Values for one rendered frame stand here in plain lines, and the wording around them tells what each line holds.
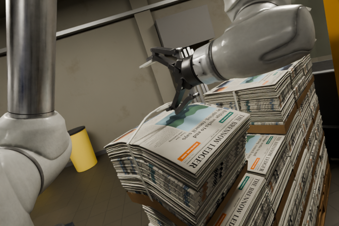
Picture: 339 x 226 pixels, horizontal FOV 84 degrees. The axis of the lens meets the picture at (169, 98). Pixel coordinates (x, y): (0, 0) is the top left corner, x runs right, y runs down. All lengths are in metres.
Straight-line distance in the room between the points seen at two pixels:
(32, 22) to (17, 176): 0.33
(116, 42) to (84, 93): 1.14
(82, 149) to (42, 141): 3.07
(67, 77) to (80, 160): 1.53
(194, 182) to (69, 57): 3.71
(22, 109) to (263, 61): 0.53
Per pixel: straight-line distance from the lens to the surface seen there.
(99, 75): 3.82
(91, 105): 3.91
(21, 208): 0.50
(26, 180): 0.51
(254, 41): 0.34
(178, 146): 0.46
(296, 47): 0.35
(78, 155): 3.65
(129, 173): 0.65
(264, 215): 0.78
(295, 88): 1.24
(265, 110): 0.97
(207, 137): 0.48
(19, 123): 0.56
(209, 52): 0.39
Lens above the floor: 1.29
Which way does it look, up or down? 10 degrees down
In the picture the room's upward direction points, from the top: 18 degrees counter-clockwise
